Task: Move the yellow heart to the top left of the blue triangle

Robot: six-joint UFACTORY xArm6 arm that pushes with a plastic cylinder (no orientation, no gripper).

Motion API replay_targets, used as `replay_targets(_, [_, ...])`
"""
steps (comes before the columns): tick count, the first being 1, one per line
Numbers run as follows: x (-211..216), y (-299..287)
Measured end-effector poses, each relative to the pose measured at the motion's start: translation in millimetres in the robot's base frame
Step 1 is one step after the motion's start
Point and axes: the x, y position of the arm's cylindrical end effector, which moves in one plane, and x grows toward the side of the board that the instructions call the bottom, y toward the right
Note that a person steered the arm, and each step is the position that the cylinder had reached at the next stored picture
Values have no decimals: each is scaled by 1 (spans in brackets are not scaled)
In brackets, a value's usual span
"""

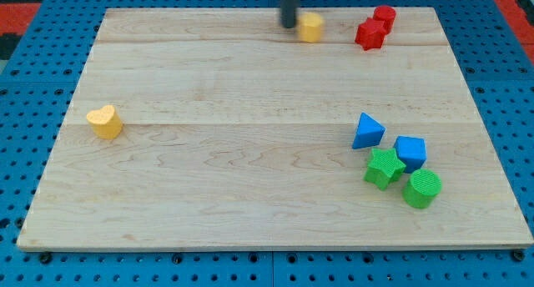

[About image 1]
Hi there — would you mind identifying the green star block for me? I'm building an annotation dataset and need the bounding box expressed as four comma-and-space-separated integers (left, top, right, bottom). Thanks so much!
364, 148, 406, 191

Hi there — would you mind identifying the yellow heart block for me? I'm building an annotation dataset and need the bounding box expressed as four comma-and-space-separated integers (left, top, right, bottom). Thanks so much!
86, 105, 123, 139

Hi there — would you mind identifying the blue triangle block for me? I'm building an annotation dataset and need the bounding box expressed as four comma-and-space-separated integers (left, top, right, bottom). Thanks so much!
351, 112, 386, 149

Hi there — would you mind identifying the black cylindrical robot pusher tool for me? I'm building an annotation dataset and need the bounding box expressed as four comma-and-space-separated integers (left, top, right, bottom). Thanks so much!
280, 0, 299, 28

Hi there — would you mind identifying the yellow hexagon block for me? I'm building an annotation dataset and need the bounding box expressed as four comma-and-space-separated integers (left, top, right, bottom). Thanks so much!
297, 13, 325, 43

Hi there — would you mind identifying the red star block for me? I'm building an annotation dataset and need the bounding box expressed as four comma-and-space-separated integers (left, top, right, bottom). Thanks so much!
355, 18, 386, 51

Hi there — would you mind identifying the light wooden board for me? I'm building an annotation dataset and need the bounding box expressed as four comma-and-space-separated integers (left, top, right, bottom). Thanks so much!
18, 8, 533, 252

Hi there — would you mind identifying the green cylinder block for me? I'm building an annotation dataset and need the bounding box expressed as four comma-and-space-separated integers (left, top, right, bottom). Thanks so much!
402, 169, 442, 209

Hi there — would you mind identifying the red cylinder block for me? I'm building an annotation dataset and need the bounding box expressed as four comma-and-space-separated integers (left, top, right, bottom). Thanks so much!
373, 5, 396, 34

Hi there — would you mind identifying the blue cube block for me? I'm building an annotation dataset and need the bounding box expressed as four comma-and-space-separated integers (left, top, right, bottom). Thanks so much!
394, 135, 427, 174

